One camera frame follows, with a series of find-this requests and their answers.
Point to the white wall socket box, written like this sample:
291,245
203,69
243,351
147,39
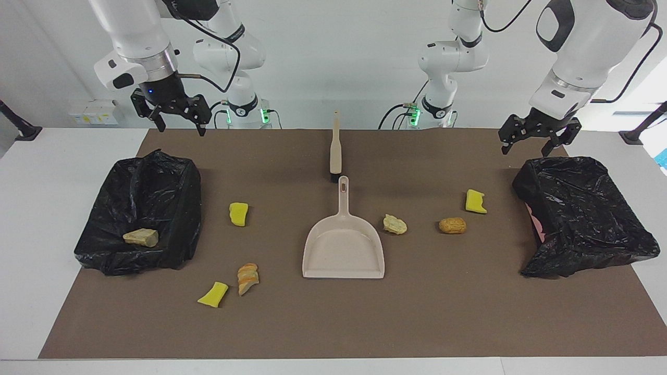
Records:
94,112

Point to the sliced orange bread toy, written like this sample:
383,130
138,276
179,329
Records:
248,278

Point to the beige hand brush black bristles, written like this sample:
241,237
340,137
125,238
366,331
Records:
336,156

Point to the brown round bun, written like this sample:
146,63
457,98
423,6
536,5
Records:
452,225

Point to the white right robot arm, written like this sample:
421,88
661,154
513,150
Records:
135,31

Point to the yellow sponge piece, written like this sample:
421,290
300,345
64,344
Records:
474,202
212,295
238,214

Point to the blue object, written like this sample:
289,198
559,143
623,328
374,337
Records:
663,159

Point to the pale bread piece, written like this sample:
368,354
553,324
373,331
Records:
394,224

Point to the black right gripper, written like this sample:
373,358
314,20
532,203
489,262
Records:
161,91

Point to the brown table mat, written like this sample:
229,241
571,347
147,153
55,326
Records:
417,323

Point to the pale tan bread chunk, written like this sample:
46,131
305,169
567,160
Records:
141,238

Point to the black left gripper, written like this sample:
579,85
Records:
542,125

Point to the beige plastic dustpan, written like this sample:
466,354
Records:
344,250

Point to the black clamp stand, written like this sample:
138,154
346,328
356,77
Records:
643,125
21,127

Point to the black bag lined pink bin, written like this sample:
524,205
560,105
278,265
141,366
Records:
583,219

